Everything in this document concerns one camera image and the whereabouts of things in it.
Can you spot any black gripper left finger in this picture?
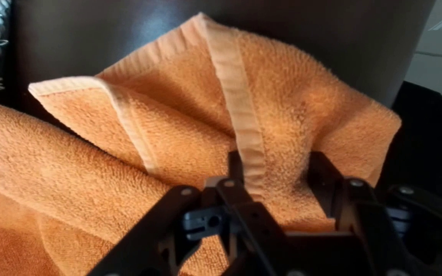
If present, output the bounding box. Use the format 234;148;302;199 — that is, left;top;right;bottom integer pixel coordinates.
88;150;285;276

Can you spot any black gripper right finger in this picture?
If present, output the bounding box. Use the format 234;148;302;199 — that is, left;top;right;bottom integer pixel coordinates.
305;150;424;276

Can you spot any orange terry towel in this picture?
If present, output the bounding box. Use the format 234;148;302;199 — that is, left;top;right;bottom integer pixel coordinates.
0;10;404;276

